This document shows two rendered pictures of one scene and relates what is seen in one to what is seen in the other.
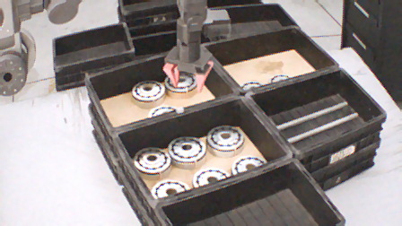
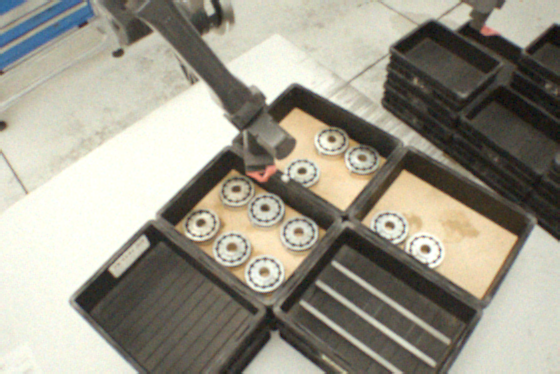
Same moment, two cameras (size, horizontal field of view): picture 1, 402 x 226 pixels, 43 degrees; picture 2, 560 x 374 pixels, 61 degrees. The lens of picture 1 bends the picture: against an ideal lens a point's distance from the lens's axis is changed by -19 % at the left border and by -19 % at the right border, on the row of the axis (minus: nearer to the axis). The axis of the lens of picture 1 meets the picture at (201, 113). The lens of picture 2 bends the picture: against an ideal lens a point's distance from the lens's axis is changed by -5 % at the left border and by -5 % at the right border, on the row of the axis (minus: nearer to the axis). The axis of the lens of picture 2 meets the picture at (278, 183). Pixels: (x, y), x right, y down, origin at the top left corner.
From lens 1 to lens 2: 1.24 m
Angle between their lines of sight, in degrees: 48
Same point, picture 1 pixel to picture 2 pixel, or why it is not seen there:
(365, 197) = not seen: outside the picture
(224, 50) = (430, 170)
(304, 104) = (412, 288)
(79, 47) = (451, 49)
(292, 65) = (483, 247)
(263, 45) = (478, 201)
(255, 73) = (435, 215)
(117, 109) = (299, 132)
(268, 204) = (232, 312)
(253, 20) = not seen: outside the picture
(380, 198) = not seen: outside the picture
